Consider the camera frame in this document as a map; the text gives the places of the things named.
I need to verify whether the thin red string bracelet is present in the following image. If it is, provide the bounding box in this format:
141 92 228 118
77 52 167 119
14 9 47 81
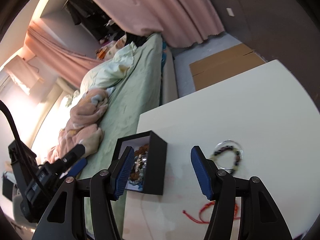
182 200 241 225

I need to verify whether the dark stone bead bracelet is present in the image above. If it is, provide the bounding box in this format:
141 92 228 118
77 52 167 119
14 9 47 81
211 139 244 176

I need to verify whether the brown seed bead bracelet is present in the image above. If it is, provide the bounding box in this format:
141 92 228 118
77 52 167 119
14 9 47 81
128 143 150 181

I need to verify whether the black jewelry box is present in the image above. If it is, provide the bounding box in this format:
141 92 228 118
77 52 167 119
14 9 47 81
112 131 168 196

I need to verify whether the pink fleece blanket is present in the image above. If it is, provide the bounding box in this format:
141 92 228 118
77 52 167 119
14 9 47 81
47 88 109 163

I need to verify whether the pale green pillow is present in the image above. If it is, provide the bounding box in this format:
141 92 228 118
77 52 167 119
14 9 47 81
80 42 137 94

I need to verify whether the green bed sheet mattress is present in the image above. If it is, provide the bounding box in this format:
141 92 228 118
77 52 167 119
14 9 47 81
78 34 163 179

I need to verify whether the pink curtain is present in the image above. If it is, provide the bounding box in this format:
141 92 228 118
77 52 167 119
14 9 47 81
93 0 225 48

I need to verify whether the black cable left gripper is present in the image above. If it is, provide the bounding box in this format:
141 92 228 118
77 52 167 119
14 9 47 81
0 100 22 145

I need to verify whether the white wall socket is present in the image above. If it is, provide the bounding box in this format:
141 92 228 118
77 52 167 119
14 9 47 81
226 8 235 17

